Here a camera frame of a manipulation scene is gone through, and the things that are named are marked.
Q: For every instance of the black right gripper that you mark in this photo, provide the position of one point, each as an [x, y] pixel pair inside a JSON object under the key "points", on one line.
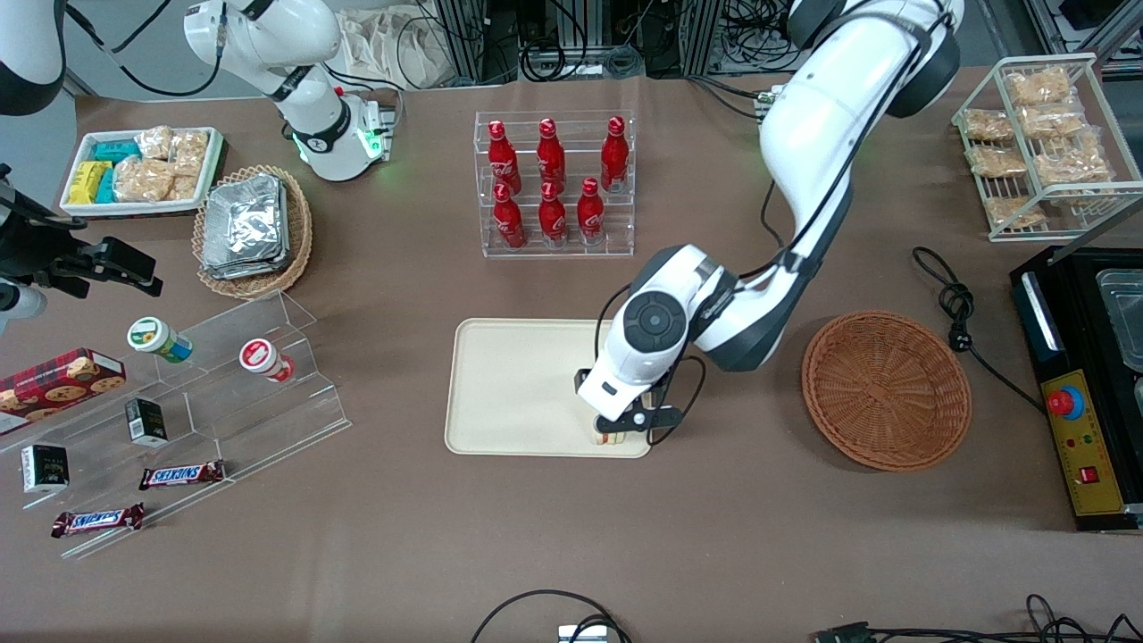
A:
{"points": [[27, 243]]}

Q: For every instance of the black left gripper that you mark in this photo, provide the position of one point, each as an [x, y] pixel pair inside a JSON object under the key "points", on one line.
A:
{"points": [[579, 379]]}

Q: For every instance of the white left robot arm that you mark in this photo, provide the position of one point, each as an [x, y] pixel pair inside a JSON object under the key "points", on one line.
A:
{"points": [[821, 107]]}

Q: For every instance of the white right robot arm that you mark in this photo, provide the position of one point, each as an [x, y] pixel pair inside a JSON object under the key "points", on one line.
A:
{"points": [[304, 36]]}

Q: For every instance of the beige plastic tray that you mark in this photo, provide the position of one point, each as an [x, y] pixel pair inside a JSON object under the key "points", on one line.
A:
{"points": [[518, 388]]}

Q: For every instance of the white rectangular snack tray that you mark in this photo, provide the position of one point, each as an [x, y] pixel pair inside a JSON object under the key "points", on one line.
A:
{"points": [[205, 174]]}

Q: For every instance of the light oval wicker basket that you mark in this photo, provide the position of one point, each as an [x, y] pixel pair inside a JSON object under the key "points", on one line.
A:
{"points": [[299, 232]]}

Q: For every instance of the brown round wicker basket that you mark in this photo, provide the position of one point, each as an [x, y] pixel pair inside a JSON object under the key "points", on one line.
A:
{"points": [[884, 388]]}

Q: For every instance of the green lid yogurt cup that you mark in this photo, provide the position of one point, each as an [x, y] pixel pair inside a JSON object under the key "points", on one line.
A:
{"points": [[152, 338]]}

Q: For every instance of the teal snack packet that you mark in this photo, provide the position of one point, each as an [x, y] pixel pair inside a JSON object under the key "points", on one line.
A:
{"points": [[116, 151], [106, 186]]}

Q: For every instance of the clear rice cracker bag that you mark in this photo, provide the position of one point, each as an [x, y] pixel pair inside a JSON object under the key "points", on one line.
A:
{"points": [[184, 187], [143, 180], [154, 143], [189, 154]]}

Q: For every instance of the yellow snack packet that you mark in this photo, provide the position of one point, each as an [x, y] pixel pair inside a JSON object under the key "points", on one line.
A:
{"points": [[87, 181]]}

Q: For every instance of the silver foil pack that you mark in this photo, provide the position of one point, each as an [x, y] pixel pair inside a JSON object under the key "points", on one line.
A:
{"points": [[284, 241], [241, 219]]}

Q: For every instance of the red cookie box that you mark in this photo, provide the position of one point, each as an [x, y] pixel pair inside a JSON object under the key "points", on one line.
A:
{"points": [[54, 384]]}

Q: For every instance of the small black carton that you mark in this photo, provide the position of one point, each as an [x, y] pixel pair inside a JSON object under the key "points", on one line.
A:
{"points": [[145, 421], [45, 468]]}

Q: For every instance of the red lid yogurt cup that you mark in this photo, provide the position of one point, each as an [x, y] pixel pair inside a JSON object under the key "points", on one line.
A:
{"points": [[261, 357]]}

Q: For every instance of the clear acrylic bottle rack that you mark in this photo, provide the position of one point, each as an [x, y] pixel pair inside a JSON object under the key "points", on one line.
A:
{"points": [[558, 250]]}

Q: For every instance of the clear acrylic stepped shelf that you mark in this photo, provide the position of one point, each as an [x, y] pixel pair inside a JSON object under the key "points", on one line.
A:
{"points": [[268, 420]]}

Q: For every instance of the small silver device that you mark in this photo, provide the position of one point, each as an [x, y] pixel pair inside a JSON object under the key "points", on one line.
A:
{"points": [[582, 634]]}

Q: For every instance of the red cola bottle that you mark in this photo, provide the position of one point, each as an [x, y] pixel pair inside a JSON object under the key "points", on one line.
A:
{"points": [[590, 214], [614, 161], [509, 223], [553, 219], [551, 156], [503, 161]]}

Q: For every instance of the snickers chocolate bar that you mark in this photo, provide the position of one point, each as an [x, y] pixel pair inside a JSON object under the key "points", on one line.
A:
{"points": [[96, 520], [183, 474]]}

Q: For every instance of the beige cloth bag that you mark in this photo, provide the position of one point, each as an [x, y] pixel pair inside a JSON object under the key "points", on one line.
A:
{"points": [[393, 49]]}

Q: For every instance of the red emergency stop button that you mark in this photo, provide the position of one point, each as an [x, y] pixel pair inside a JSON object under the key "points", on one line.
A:
{"points": [[1065, 404]]}

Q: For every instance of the bagged pastry snack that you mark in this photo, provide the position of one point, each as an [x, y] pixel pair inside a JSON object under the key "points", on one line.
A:
{"points": [[1072, 166], [996, 162], [1049, 122], [1036, 87], [1013, 211], [987, 125]]}

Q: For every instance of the black yellow control box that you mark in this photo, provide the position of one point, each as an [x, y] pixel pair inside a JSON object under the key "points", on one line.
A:
{"points": [[1085, 455]]}

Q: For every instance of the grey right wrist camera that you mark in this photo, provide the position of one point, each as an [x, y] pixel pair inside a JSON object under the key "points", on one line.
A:
{"points": [[18, 308]]}

